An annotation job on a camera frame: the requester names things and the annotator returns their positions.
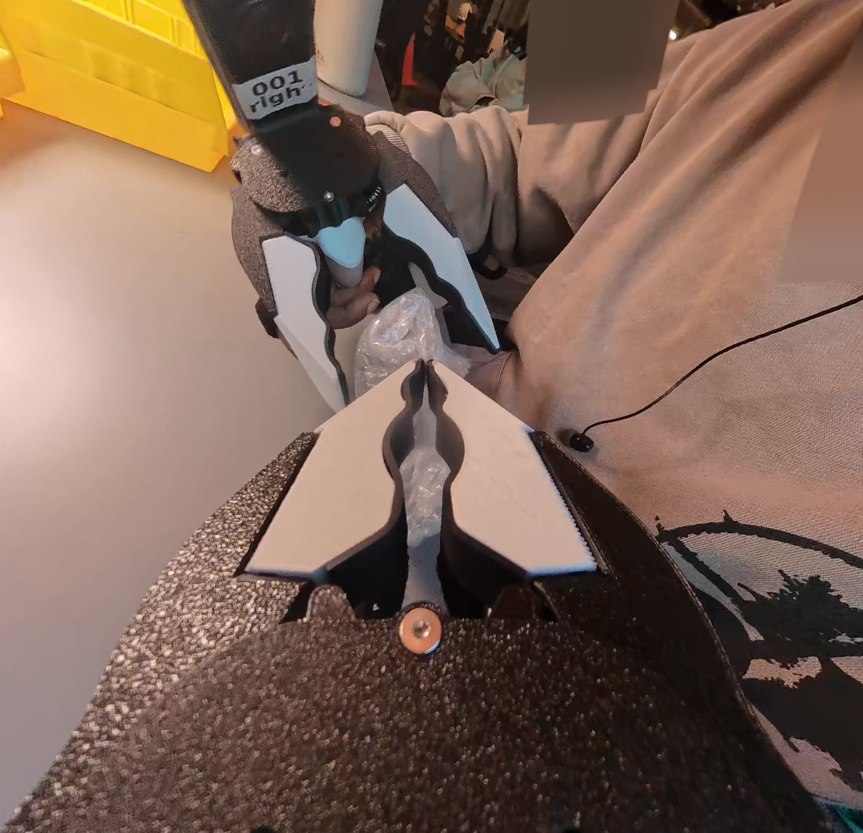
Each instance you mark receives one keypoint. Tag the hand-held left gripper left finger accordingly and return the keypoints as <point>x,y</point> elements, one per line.
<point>337,496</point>

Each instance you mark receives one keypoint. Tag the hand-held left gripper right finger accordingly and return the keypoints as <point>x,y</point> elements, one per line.
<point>512,496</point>

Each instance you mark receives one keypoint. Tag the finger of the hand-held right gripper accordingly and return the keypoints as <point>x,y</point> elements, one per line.
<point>438,253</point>
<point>296,300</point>

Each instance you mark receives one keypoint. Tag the clear bubble wrap bag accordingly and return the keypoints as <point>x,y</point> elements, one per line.
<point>398,334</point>

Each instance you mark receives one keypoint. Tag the person's right forearm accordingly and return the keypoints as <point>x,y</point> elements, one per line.
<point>465,172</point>

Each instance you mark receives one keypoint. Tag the person's right hand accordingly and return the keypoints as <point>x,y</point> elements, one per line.
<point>354,304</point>

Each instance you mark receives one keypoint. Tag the black clip microphone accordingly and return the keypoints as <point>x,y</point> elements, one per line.
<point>580,440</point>

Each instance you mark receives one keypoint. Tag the white water bottle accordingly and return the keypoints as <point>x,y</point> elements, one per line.
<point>350,24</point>

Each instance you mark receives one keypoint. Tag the grey crumpled cloth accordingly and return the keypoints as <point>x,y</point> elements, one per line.
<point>485,85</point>

